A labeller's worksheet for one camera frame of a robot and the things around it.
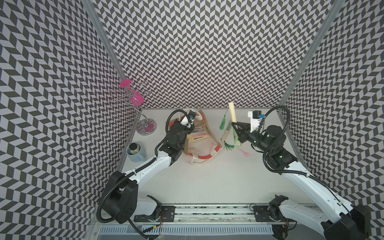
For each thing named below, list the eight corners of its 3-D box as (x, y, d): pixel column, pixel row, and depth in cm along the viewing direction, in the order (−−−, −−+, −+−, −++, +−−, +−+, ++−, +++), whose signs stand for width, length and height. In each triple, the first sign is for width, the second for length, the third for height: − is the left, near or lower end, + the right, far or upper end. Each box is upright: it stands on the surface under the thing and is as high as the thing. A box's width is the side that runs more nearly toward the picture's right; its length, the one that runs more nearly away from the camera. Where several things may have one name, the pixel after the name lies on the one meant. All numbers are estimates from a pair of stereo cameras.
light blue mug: (130, 162, 92) (122, 152, 83) (133, 152, 96) (126, 142, 87) (144, 162, 92) (138, 152, 83) (147, 152, 96) (141, 142, 87)
